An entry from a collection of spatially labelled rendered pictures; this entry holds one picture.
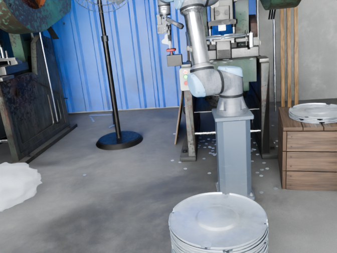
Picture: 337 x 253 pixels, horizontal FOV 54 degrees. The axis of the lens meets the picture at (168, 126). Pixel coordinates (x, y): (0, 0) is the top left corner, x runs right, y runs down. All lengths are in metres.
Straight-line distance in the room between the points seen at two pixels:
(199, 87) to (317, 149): 0.69
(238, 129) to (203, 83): 0.29
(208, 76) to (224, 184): 0.57
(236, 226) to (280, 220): 0.68
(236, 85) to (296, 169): 0.57
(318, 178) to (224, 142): 0.54
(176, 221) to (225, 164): 0.73
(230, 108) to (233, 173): 0.34
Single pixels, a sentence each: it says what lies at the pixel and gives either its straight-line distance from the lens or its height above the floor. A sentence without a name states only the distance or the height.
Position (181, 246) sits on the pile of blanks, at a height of 0.32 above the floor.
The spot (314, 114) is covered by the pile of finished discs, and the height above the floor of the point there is 0.38.
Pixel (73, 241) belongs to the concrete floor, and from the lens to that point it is 1.66.
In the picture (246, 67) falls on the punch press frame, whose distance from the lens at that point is 2.17.
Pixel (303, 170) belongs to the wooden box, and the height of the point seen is 0.11.
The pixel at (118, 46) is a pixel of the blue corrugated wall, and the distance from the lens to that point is 3.62.
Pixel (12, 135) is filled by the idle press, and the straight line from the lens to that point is 2.65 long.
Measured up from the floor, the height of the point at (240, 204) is 0.34.
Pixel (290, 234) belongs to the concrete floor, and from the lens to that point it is 1.59.
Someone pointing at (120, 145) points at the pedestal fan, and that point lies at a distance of 2.62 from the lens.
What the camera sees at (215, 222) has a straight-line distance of 1.02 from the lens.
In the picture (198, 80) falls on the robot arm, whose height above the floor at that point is 0.64.
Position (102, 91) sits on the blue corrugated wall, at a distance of 3.74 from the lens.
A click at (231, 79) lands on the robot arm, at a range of 1.60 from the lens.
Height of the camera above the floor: 0.92
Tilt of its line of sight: 18 degrees down
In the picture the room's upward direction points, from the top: 5 degrees counter-clockwise
